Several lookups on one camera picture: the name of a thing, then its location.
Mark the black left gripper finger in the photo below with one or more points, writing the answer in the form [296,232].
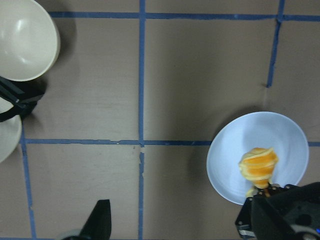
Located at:
[99,224]

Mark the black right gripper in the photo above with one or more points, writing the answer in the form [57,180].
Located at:
[281,213]

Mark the orange striped bread loaf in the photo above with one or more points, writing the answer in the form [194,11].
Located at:
[257,166]

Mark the blue plate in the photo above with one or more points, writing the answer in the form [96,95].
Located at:
[263,129]

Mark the cream plate in rack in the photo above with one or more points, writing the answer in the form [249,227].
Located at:
[10,134]

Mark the black dish rack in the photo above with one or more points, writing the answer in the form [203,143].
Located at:
[23,95]

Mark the cream bowl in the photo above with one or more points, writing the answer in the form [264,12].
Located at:
[29,40]

